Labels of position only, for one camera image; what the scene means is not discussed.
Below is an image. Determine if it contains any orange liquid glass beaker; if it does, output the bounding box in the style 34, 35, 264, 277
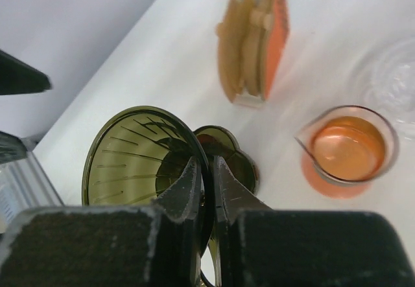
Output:
294, 105, 399, 199

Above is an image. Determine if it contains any aluminium frame rail left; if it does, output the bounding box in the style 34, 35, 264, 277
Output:
1, 132, 64, 233

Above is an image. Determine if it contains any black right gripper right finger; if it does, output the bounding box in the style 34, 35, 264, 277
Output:
212, 156, 414, 286

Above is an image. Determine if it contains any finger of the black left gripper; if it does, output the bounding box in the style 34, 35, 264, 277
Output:
0, 51, 52, 95

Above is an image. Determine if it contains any green glass coffee dripper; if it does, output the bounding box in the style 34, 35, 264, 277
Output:
81, 105, 260, 287

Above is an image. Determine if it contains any clear empty glass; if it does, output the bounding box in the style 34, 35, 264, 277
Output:
348, 35, 414, 140

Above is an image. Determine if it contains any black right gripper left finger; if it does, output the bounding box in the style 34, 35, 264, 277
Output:
1, 158, 202, 286

